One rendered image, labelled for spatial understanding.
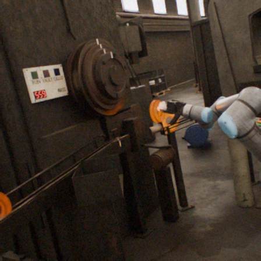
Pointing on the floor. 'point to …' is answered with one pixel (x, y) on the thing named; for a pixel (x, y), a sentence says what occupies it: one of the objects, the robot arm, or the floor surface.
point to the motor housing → (165, 183)
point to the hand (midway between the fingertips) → (157, 108)
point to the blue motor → (197, 136)
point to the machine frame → (59, 124)
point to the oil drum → (139, 94)
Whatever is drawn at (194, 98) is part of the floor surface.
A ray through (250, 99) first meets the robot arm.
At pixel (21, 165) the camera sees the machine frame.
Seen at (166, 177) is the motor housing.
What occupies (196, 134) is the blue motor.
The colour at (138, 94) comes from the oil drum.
